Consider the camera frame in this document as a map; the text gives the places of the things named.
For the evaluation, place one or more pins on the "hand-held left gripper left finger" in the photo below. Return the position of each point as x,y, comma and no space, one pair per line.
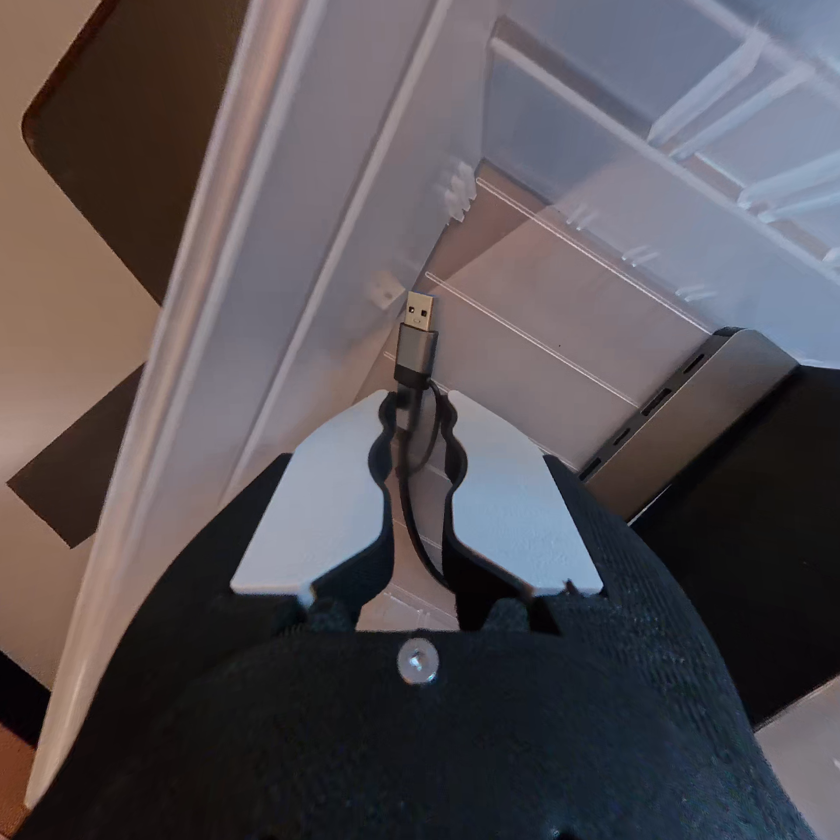
315,518

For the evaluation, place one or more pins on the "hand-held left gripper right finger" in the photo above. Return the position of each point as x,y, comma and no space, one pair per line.
518,518

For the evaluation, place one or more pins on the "grey slim usb hub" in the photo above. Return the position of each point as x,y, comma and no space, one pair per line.
722,394

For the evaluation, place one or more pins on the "clear plastic storage bin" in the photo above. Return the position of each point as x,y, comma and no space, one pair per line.
295,197

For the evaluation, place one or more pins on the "black bin divider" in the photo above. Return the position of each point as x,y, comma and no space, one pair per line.
754,558

